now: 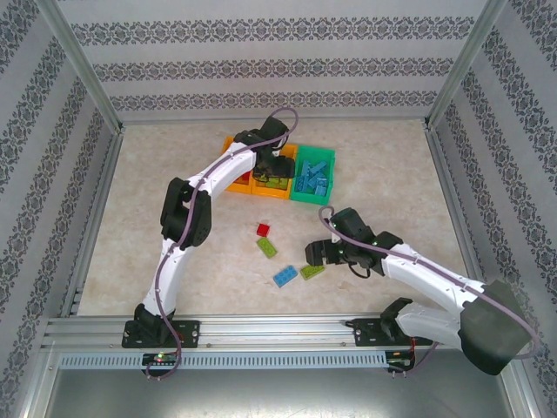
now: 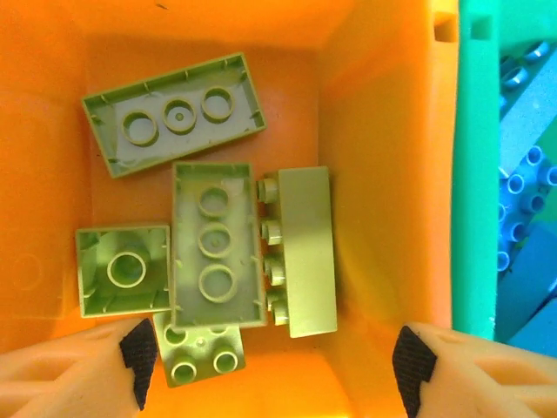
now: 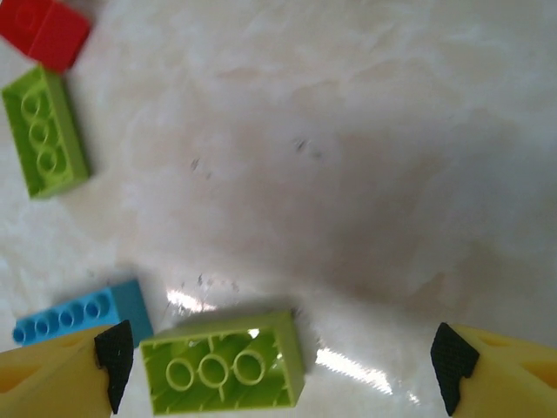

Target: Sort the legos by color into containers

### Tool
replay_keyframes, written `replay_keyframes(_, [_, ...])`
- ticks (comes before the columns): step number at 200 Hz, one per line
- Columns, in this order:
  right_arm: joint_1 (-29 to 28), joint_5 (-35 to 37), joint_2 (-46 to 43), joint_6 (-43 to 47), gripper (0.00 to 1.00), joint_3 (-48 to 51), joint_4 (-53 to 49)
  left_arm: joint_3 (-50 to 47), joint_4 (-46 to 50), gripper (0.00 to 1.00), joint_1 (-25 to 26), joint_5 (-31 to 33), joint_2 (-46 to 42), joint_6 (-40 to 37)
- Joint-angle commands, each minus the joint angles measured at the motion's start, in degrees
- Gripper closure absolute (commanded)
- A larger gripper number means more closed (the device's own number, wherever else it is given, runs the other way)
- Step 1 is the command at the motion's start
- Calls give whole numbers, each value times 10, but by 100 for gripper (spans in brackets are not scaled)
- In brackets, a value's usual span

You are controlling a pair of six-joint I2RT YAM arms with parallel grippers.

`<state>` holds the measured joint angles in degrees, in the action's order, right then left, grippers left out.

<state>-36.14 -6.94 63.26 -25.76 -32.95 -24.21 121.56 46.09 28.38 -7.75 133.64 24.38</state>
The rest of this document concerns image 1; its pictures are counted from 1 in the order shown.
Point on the green lego brick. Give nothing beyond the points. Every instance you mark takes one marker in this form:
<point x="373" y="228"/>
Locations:
<point x="266" y="247"/>
<point x="313" y="272"/>
<point x="283" y="184"/>
<point x="270" y="183"/>

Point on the blue lego brick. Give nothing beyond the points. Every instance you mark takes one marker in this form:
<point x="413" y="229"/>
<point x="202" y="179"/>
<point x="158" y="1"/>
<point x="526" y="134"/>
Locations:
<point x="303" y="185"/>
<point x="317" y="167"/>
<point x="321" y="188"/>
<point x="323" y="177"/>
<point x="304" y="167"/>
<point x="285" y="276"/>

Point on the orange plastic bin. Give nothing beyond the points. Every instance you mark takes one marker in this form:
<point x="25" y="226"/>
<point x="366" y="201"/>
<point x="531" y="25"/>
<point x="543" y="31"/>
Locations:
<point x="238" y="188"/>
<point x="272" y="194"/>

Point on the green plastic bin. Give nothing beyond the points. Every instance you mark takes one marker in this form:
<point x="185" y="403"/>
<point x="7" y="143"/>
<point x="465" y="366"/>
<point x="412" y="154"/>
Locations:
<point x="317" y="152"/>

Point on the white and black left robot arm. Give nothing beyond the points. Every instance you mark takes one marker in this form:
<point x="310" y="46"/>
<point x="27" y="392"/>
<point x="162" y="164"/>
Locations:
<point x="226" y="170"/>

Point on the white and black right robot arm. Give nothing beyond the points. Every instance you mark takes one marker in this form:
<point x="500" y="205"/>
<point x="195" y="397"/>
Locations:
<point x="426" y="274"/>

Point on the small red lego brick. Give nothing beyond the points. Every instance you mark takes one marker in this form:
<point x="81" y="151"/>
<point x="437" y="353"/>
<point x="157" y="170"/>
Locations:
<point x="262" y="229"/>

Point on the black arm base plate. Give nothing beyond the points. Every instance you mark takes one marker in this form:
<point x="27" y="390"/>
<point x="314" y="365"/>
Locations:
<point x="191" y="333"/>
<point x="363" y="333"/>

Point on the aluminium mounting rail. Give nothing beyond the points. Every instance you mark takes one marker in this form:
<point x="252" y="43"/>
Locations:
<point x="278" y="331"/>

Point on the aluminium side rail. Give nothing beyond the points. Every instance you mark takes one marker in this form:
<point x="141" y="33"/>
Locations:
<point x="442" y="161"/>
<point x="105" y="174"/>

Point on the aluminium frame post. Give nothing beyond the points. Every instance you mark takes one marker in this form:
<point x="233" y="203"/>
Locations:
<point x="462" y="65"/>
<point x="87" y="74"/>

